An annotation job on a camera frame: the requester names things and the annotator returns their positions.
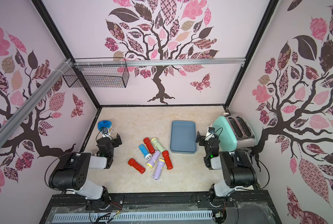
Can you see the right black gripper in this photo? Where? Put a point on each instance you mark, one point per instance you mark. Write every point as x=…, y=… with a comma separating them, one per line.
x=201, y=138

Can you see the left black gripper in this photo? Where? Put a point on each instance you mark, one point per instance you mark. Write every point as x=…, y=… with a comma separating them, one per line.
x=115, y=141

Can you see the blue-grey storage tray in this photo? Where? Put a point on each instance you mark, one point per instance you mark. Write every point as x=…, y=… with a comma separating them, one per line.
x=183, y=136

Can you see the red flashlight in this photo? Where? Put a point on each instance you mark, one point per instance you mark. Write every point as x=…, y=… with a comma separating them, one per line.
x=149, y=145
x=136, y=166
x=167, y=159

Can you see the blue flashlight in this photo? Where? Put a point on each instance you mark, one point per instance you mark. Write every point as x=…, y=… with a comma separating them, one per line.
x=147, y=155

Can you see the green flashlight yellow head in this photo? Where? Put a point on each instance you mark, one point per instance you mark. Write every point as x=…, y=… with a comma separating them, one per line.
x=157, y=145

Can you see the purple flashlight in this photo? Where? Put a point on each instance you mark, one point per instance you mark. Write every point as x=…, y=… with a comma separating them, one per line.
x=153, y=159
x=158, y=170

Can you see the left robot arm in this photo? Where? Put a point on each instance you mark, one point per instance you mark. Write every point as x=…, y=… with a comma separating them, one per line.
x=71, y=172

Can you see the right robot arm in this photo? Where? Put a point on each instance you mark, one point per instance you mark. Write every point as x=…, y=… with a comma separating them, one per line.
x=237, y=170

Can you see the blue lidded cup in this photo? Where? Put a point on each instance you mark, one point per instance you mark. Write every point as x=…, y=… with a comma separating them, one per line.
x=106, y=124

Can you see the mint green toaster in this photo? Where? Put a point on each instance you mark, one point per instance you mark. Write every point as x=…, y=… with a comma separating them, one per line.
x=235, y=132

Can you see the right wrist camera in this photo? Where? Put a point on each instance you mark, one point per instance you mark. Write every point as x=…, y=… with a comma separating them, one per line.
x=211, y=130

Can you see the black wire basket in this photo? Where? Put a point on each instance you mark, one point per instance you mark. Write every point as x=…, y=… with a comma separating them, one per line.
x=107, y=72

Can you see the white slotted cable duct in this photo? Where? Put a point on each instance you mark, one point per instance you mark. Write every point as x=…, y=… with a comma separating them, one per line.
x=129, y=217

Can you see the aluminium rail back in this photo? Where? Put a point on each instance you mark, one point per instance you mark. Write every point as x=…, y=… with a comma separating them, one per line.
x=132, y=63

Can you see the aluminium rail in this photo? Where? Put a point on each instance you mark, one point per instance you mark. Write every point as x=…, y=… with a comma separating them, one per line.
x=18, y=117
x=132, y=63

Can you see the aluminium rail left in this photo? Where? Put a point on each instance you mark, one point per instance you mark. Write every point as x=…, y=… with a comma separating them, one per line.
x=18, y=117

